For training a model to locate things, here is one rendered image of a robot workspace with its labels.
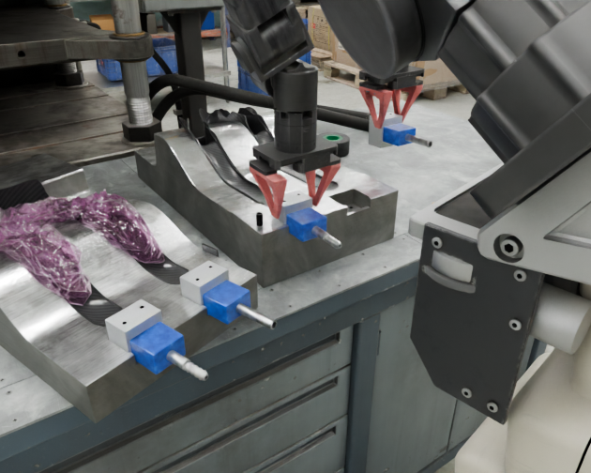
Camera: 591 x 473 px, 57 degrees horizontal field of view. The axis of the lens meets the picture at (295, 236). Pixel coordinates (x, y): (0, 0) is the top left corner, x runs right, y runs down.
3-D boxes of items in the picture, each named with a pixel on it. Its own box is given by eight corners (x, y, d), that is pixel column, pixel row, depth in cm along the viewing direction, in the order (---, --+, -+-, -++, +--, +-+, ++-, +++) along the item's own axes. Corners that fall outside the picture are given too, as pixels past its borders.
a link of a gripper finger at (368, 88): (356, 126, 101) (357, 73, 96) (385, 119, 104) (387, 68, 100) (381, 134, 96) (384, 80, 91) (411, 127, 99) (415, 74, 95)
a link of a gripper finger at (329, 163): (273, 205, 81) (272, 144, 76) (312, 192, 85) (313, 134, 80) (300, 222, 76) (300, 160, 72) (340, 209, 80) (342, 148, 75)
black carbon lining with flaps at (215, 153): (345, 197, 91) (348, 143, 86) (263, 223, 83) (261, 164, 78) (240, 139, 116) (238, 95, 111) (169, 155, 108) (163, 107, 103)
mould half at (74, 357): (258, 307, 76) (255, 238, 70) (96, 424, 58) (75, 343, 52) (57, 208, 103) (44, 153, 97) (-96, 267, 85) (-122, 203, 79)
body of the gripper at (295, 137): (250, 159, 75) (249, 106, 71) (310, 144, 80) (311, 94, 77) (277, 175, 71) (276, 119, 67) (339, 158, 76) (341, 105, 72)
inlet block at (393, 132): (438, 157, 96) (442, 126, 93) (417, 161, 93) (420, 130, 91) (387, 139, 106) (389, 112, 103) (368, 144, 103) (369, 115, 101)
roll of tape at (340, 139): (356, 152, 129) (356, 138, 127) (333, 160, 124) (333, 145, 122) (331, 144, 134) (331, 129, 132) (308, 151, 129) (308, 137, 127)
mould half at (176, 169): (393, 238, 93) (401, 163, 86) (263, 288, 80) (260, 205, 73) (245, 152, 129) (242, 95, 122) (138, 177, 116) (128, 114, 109)
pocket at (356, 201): (371, 219, 87) (372, 198, 85) (344, 228, 85) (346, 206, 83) (352, 208, 91) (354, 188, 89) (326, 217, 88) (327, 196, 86)
